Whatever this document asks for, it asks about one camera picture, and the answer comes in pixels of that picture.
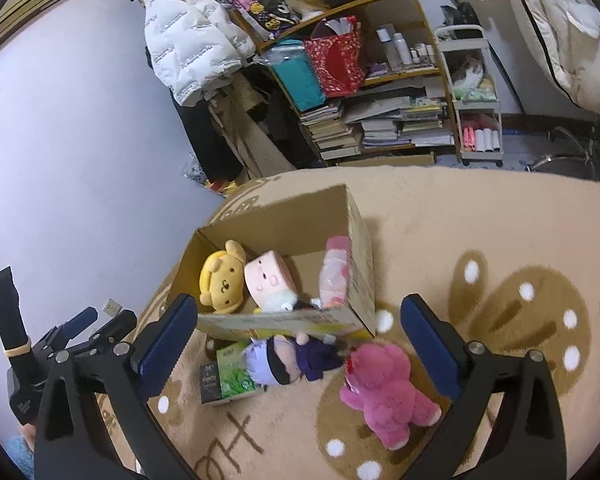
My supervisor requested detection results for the stack of books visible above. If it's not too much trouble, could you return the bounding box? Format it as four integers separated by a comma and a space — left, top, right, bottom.
300, 100, 362, 162

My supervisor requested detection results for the white rolling cart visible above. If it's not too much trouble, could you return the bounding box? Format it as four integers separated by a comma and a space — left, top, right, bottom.
434, 25, 504, 168

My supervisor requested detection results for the red gift bag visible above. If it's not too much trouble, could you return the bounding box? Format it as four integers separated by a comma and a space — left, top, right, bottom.
303, 15, 366, 98

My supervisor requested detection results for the green tissue pack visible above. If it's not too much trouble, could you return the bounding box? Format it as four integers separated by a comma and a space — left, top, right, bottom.
216, 340, 259, 401

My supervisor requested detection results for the purple-haired doll plush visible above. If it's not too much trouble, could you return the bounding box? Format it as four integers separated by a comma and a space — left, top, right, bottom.
242, 333, 344, 387

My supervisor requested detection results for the white puffer jacket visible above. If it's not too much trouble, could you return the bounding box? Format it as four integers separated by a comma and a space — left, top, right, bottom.
143, 0, 256, 106

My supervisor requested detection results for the pink bear plush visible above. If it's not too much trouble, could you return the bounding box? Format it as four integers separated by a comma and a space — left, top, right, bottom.
339, 344, 442, 451

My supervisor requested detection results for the black Face tissue pack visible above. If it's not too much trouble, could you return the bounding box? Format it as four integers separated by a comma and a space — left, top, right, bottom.
199, 361, 223, 405

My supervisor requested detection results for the teal gift bag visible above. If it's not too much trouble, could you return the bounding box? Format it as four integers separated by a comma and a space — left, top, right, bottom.
264, 39, 326, 113

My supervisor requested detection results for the pink square plush cushion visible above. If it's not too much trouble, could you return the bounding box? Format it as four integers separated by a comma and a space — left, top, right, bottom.
244, 250, 298, 312

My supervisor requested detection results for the brown cardboard box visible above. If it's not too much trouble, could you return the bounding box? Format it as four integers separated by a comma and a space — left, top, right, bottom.
168, 174, 376, 341

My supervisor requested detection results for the yellow dog plush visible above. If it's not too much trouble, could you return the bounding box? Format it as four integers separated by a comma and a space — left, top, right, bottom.
198, 240, 247, 314

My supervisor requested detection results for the white black fluffy plush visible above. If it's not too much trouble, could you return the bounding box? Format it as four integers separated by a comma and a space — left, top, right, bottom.
261, 290, 322, 313

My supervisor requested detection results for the wooden shelf unit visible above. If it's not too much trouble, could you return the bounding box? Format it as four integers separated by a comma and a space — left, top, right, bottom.
230, 0, 456, 162

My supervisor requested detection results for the white duvet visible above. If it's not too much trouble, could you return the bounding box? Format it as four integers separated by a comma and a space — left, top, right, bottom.
509, 0, 600, 115

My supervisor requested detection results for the wall socket upper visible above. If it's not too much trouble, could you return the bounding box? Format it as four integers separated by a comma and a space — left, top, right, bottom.
102, 298, 122, 318

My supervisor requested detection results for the beige patterned round rug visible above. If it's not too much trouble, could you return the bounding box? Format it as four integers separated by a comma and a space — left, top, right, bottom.
149, 167, 600, 479

